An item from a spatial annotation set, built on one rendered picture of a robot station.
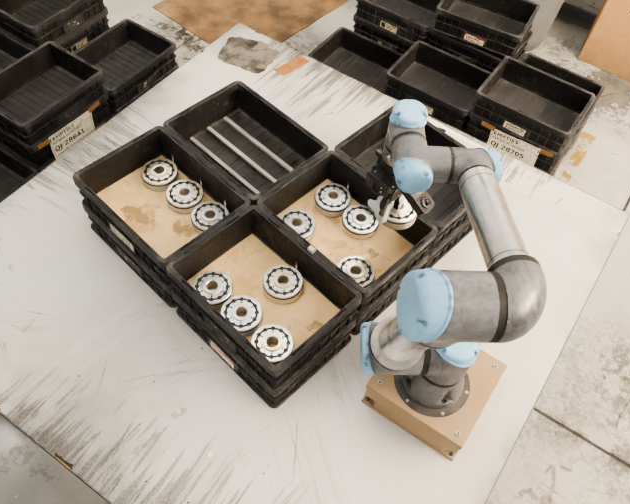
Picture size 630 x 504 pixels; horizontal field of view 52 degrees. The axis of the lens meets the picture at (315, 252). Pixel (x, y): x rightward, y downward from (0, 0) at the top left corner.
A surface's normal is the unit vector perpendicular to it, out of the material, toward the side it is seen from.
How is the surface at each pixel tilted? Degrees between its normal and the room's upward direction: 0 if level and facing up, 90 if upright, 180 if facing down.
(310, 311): 0
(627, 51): 73
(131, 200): 0
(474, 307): 30
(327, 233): 0
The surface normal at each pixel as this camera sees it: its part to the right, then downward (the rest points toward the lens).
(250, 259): 0.07, -0.58
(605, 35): -0.51, 0.47
